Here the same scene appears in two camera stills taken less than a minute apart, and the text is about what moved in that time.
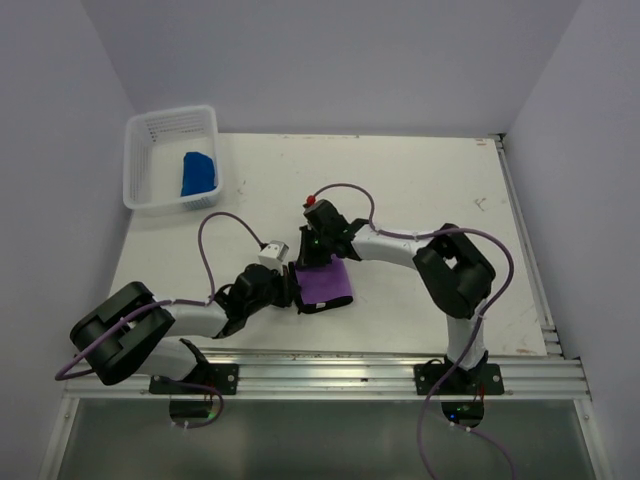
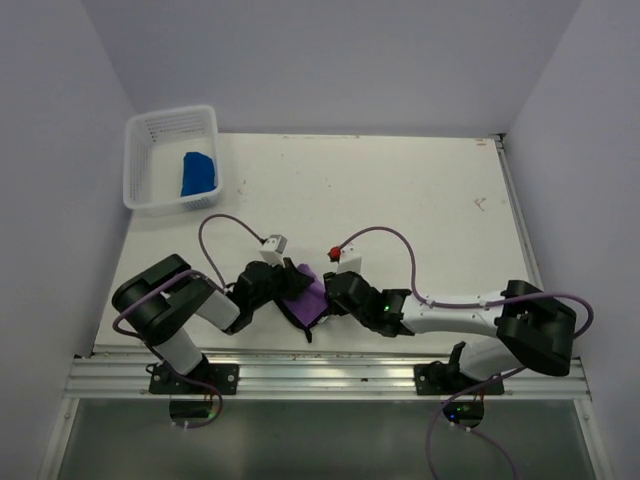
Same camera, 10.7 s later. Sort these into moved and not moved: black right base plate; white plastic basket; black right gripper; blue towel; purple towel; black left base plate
Moved: black right gripper; purple towel
Not moved: black left base plate; blue towel; white plastic basket; black right base plate
